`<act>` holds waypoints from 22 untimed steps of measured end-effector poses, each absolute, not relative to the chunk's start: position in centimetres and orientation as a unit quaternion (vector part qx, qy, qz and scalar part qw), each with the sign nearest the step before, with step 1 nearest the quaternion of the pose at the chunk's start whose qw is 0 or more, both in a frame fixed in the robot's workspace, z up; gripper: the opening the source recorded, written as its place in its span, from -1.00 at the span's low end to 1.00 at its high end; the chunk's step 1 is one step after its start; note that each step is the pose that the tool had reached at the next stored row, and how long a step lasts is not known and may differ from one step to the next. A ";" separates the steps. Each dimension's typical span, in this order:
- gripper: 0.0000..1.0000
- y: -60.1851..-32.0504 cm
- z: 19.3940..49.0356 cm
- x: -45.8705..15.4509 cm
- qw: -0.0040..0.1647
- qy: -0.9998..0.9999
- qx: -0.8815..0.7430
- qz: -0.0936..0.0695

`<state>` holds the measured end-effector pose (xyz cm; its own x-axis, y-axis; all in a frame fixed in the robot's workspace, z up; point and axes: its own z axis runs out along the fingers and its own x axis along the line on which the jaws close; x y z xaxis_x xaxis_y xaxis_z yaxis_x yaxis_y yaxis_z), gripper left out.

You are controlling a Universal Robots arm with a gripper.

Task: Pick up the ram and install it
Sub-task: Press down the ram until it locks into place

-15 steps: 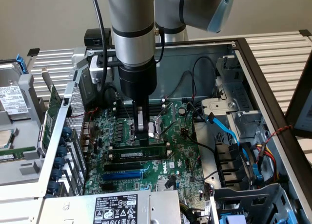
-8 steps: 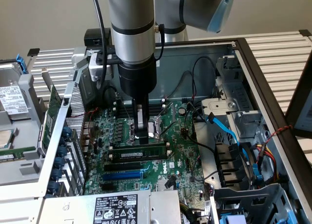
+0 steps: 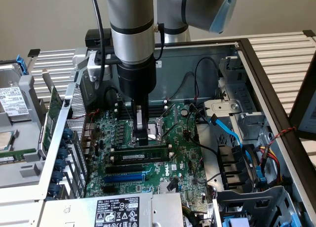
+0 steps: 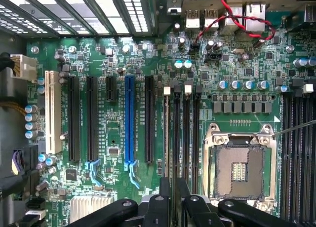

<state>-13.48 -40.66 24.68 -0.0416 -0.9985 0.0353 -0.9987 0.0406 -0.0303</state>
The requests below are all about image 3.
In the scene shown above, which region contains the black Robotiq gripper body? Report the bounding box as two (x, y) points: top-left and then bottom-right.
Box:
(117, 59), (158, 104)

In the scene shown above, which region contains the green RAM stick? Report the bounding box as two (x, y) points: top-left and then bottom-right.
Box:
(114, 145), (171, 163)
(0, 149), (38, 164)

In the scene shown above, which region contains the CPU socket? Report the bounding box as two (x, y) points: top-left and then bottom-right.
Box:
(128, 118), (166, 148)

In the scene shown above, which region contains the thin metal locking lever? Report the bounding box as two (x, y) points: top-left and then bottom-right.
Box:
(118, 93), (133, 123)
(149, 124), (180, 142)

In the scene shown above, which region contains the long black expansion slot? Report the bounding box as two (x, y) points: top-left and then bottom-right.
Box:
(105, 164), (143, 175)

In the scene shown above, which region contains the open metal PC case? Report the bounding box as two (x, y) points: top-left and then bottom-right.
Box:
(0, 38), (316, 227)

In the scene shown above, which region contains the metal socket cover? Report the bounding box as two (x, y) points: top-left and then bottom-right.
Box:
(159, 103), (179, 139)

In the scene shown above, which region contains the green Dell motherboard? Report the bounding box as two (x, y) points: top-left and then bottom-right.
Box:
(85, 102), (215, 213)

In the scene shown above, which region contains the long blue expansion slot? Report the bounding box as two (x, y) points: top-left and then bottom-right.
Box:
(103, 172), (144, 184)

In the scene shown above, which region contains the metal rear port block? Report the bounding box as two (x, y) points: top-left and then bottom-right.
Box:
(82, 123), (96, 156)

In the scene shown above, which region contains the small silver heat sink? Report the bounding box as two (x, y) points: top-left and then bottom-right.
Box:
(159, 181), (173, 193)

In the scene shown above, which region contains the black box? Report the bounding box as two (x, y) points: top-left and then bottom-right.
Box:
(85, 29), (112, 48)

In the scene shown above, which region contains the metal disk bay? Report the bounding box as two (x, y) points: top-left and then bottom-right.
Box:
(203, 56), (267, 142)

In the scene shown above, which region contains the green graphics card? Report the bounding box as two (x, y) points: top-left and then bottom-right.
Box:
(37, 68), (64, 161)

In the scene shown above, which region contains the black fan shroud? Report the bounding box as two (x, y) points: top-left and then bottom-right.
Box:
(216, 144), (260, 191)

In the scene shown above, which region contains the silver power supply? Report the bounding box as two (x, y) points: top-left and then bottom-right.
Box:
(39, 192), (185, 227)

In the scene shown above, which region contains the hard drive in tray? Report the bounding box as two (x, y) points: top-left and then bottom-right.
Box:
(0, 60), (49, 188)

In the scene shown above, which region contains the grey drive cage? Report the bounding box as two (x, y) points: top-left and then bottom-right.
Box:
(216, 185), (298, 227)

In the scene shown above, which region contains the blue plastic tab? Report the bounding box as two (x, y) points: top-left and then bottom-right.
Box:
(255, 165), (267, 186)

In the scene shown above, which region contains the silver hard disk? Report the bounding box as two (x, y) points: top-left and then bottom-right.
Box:
(0, 63), (34, 121)

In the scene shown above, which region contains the silver CPU chip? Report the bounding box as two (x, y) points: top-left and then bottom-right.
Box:
(0, 131), (13, 150)

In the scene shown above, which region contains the black framed monitor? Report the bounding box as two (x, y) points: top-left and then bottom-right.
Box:
(288, 43), (316, 141)

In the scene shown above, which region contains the small thick black wire loop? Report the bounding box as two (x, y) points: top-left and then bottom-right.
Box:
(104, 87), (122, 107)

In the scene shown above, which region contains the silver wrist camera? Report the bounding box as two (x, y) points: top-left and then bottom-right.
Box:
(86, 53), (119, 82)

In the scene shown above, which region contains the low black wire loop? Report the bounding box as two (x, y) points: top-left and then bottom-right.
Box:
(170, 71), (198, 101)

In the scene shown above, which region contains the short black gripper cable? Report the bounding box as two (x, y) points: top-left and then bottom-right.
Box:
(153, 23), (165, 62)

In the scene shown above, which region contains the long black camera cable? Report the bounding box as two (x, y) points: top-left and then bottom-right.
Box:
(89, 0), (107, 89)

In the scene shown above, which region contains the red black twisted wire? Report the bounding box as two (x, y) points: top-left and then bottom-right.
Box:
(268, 126), (297, 149)
(85, 108), (102, 149)

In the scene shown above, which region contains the black wire connector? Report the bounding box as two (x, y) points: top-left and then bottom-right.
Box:
(167, 177), (179, 191)

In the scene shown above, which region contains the black wire across motherboard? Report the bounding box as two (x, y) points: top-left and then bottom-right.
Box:
(186, 106), (221, 154)

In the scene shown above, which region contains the tall black wire loop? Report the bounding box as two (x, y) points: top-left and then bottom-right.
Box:
(194, 57), (221, 102)

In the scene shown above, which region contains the blue SATA wire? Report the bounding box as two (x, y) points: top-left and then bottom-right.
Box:
(208, 114), (250, 163)

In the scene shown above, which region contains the blue disk bracket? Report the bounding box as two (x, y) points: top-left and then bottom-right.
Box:
(15, 53), (27, 76)

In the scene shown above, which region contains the coloured power wire bundle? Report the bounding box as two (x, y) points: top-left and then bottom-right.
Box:
(256, 144), (282, 186)

